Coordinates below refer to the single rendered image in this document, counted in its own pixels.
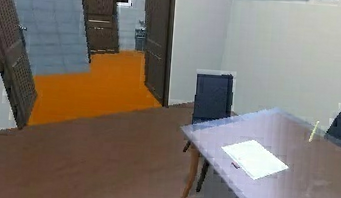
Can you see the yellow pencil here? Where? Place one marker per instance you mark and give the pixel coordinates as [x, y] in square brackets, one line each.
[313, 132]

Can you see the white paper sheet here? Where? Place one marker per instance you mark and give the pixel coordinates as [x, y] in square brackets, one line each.
[254, 158]

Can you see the dark brown perforated door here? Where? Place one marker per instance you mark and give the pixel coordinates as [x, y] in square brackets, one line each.
[11, 52]

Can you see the dark brown cupboard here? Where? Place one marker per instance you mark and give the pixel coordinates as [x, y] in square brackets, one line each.
[100, 18]

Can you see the dark brown panelled door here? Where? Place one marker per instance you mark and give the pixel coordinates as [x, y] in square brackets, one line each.
[157, 42]

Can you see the grey bin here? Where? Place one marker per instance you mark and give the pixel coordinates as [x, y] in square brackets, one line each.
[140, 38]

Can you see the glossy brown wooden table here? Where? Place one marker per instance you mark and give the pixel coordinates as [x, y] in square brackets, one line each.
[306, 183]

